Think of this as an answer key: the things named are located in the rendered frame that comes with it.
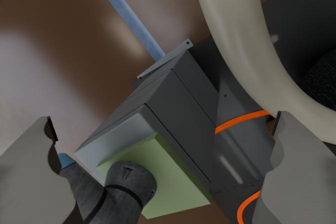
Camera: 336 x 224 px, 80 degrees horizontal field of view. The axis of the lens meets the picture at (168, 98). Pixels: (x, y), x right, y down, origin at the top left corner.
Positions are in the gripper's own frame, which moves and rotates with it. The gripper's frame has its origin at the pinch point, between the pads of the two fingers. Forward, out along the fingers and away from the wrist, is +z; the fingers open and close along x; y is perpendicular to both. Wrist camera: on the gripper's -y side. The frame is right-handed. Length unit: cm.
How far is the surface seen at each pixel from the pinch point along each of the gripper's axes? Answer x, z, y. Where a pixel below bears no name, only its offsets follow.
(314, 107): 11.8, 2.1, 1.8
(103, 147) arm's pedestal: -23, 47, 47
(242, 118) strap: 58, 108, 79
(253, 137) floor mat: 68, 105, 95
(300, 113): 10.3, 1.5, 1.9
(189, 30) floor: 18, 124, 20
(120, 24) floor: -28, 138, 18
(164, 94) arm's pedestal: 1, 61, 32
